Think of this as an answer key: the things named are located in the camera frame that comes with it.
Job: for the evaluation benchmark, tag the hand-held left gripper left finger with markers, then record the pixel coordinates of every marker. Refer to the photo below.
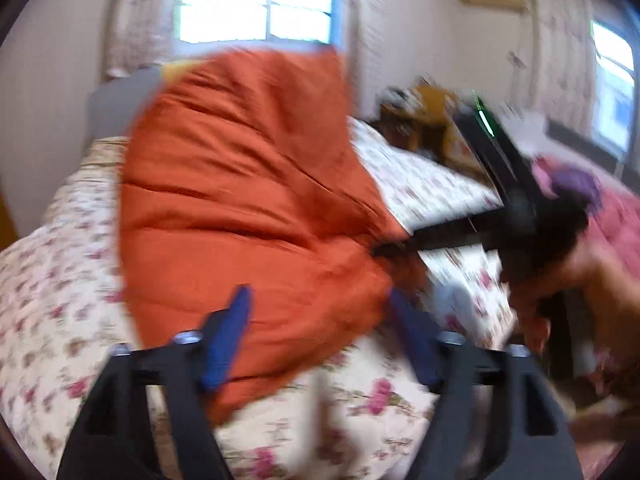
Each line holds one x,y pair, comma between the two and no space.
230,340

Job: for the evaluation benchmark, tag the person's right hand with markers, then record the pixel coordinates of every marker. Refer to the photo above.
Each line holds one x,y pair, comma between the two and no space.
570,280

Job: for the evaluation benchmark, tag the window with blue frame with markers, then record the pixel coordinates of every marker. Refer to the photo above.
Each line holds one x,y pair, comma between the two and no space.
260,5

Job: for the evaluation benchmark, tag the floral bedspread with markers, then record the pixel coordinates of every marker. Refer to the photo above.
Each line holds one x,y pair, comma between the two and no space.
50,310

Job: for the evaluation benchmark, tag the pale floral curtain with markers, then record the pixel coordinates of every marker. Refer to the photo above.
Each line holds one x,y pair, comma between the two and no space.
560,45

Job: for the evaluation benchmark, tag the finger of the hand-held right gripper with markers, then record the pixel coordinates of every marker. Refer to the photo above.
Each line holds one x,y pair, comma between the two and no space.
440,236

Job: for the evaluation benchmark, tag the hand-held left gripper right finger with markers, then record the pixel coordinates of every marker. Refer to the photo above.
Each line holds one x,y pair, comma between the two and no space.
415,340

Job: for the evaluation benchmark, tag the grey yellow blue headboard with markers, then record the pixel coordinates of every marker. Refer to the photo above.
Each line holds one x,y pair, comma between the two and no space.
120,105

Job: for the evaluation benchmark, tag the small side window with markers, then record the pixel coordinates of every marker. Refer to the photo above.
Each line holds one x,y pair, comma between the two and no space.
612,90

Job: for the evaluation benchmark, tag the orange pillowcase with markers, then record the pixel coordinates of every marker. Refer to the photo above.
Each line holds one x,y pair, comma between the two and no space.
240,185

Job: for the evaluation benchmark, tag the purple cloth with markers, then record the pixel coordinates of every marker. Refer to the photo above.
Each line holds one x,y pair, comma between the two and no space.
577,185

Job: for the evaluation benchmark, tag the pink cloth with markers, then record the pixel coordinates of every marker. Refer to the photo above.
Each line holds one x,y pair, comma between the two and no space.
617,220

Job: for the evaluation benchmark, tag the wooden nightstand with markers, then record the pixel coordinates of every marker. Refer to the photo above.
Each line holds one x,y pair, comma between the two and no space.
430,110

